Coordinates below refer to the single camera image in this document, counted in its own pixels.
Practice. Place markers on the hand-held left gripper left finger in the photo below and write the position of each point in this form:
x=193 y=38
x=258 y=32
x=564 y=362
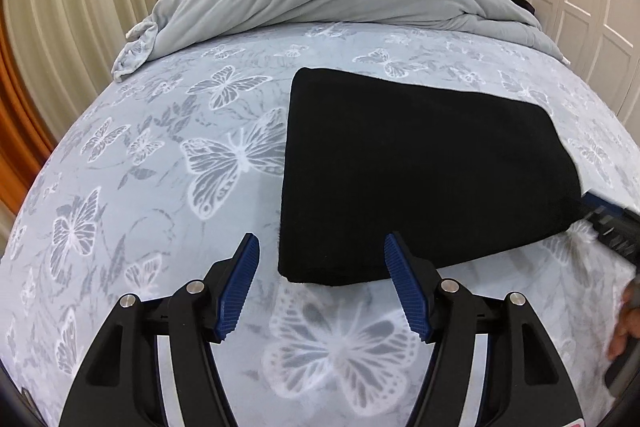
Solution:
x=235 y=297

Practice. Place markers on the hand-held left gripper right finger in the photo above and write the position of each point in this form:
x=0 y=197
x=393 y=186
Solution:
x=407 y=292

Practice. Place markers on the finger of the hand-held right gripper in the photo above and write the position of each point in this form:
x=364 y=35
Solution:
x=612 y=222

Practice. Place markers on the black pants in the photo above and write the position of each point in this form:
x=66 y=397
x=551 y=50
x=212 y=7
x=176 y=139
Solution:
x=425 y=167

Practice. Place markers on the person's right hand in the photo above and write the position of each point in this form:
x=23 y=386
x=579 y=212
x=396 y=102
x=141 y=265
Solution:
x=627 y=322

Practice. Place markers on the butterfly print bed sheet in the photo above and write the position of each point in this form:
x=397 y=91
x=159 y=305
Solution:
x=150 y=187

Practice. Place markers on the black bag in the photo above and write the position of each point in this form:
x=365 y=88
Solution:
x=522 y=4

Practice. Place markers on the butterfly print pillowcase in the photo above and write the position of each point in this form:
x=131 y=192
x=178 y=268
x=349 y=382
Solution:
x=137 y=49

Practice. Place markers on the cream pleated curtain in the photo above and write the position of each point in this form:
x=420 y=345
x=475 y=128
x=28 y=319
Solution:
x=85 y=17

